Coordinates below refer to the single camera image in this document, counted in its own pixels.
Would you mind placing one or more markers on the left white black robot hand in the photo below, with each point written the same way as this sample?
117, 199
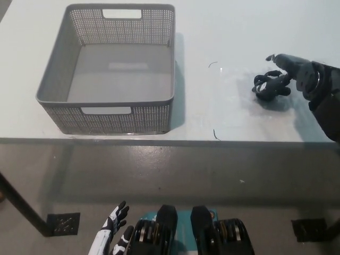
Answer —
109, 236

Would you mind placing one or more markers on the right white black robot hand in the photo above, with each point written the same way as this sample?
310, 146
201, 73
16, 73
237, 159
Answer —
302, 71

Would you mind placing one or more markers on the black metal table leg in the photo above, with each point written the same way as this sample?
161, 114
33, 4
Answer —
24, 204

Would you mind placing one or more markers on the grey perforated plastic basket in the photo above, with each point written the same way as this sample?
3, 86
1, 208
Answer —
119, 79

